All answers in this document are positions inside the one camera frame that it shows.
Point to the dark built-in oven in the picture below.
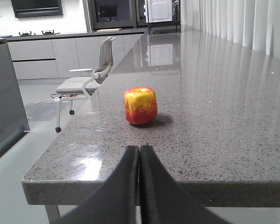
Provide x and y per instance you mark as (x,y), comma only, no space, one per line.
(112,14)

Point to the gas stove burner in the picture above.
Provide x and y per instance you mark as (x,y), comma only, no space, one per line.
(43,32)

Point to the white washing machine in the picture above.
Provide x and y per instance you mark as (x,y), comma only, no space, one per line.
(158,10)

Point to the wooden cutting board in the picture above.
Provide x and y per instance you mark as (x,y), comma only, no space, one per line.
(108,30)

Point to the grey office chair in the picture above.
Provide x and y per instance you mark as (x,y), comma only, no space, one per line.
(78,88)

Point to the black range hood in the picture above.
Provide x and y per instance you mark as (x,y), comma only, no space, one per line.
(34,8)

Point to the dark grey panel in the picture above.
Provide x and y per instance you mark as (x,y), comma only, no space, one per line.
(13,119)

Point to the grey kitchen counter cabinets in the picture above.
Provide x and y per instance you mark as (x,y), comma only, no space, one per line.
(53,56)

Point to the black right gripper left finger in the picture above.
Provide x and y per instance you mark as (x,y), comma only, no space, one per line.
(115,201)

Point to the red yellow apple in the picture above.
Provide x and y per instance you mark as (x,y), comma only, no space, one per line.
(140,105)

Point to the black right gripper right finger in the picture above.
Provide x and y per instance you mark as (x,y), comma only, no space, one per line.
(163,201)

